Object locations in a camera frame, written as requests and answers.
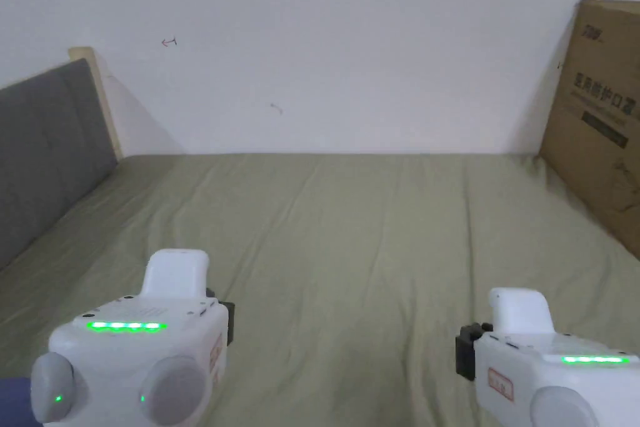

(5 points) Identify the grey padded headboard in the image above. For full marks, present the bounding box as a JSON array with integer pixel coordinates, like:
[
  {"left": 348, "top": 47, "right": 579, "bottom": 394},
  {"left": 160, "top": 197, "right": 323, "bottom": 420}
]
[{"left": 0, "top": 46, "right": 124, "bottom": 271}]

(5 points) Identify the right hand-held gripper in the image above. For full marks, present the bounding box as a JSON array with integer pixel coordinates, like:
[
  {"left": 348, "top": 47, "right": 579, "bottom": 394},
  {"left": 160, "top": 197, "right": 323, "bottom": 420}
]
[{"left": 454, "top": 287, "right": 640, "bottom": 427}]

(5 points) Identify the dark blue garment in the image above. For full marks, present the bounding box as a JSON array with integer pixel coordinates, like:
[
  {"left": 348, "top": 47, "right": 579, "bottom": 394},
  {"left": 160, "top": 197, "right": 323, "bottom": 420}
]
[{"left": 0, "top": 378, "right": 42, "bottom": 427}]

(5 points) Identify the brown cardboard carton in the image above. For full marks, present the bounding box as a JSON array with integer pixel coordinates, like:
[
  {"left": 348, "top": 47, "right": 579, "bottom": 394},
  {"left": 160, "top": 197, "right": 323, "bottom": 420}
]
[{"left": 537, "top": 0, "right": 640, "bottom": 262}]

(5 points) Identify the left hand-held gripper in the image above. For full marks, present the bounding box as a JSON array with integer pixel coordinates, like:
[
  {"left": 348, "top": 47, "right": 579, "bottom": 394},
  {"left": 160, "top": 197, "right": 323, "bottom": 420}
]
[{"left": 29, "top": 249, "right": 236, "bottom": 427}]

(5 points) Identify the bed with pale green sheet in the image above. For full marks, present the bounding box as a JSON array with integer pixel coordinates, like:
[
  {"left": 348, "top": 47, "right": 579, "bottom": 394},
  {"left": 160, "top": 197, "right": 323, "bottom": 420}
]
[{"left": 0, "top": 153, "right": 640, "bottom": 427}]

